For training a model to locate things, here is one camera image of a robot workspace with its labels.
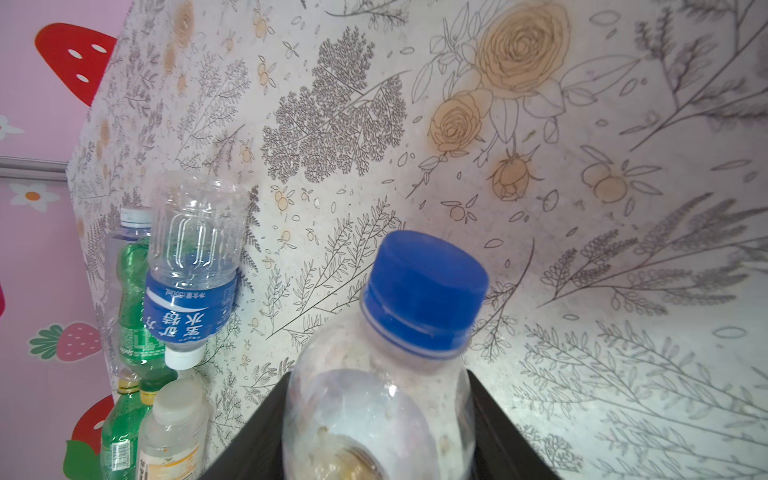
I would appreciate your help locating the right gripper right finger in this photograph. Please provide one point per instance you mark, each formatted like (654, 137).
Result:
(502, 452)

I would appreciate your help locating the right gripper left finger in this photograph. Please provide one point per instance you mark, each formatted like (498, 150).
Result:
(256, 451)

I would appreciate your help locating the clear bottle yellow label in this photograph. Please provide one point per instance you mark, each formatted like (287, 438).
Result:
(172, 436)

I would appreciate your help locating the clear bottle blue cap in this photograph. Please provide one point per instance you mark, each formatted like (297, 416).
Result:
(381, 391)

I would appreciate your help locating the clear bottle blue label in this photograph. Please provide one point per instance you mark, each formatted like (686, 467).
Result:
(197, 238)

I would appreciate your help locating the clear bottle white cap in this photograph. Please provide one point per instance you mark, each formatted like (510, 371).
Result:
(134, 225)

